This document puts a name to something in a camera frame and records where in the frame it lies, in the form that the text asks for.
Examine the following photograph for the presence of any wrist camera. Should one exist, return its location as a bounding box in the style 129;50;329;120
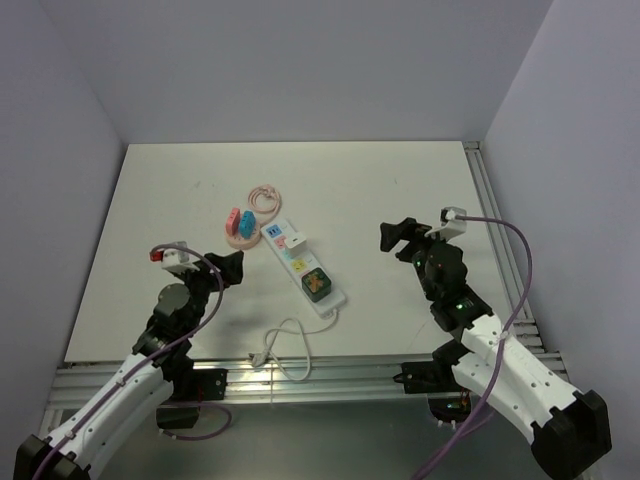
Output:
425;207;467;241
149;241;195;274

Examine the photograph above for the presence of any aluminium front rail frame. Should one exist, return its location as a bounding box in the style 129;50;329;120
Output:
47;352;574;412

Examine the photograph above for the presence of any white power strip cable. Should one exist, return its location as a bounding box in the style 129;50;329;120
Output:
247;312;344;382

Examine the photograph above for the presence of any aluminium right rail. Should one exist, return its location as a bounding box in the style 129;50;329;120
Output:
463;141;545;354

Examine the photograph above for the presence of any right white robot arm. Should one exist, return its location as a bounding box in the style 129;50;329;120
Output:
380;208;612;479

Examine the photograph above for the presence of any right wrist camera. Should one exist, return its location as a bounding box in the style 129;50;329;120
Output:
425;207;467;241

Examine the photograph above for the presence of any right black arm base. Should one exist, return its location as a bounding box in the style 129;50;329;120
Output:
393;360;472;425

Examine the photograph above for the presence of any white multicolour power strip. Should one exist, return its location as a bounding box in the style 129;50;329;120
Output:
261;217;347;318

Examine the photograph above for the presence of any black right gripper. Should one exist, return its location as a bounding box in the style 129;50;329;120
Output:
381;217;454;301

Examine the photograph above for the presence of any pink round socket hub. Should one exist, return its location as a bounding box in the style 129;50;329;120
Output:
225;226;262;251

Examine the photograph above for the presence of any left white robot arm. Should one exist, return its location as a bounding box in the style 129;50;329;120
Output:
13;241;244;479

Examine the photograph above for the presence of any pink coiled hub cable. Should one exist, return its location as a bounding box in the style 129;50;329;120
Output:
247;184;285;226

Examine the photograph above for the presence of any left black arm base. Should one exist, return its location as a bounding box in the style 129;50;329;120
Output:
155;368;228;431

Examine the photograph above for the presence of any white plug adapter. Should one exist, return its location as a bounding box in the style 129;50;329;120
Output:
285;232;307;255

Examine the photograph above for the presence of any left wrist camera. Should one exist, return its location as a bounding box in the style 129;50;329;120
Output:
149;241;195;274

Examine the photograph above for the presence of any dark green cube plug adapter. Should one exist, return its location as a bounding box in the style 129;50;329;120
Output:
301;267;332;303

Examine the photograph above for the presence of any blue triangular plug adapter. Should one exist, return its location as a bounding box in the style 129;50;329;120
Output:
237;210;256;240

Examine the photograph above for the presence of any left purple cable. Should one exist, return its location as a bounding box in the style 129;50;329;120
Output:
29;244;234;480

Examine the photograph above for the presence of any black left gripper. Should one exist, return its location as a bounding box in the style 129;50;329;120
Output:
174;250;243;334

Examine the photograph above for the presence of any pink plug adapter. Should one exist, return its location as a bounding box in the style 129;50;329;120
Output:
224;207;242;237

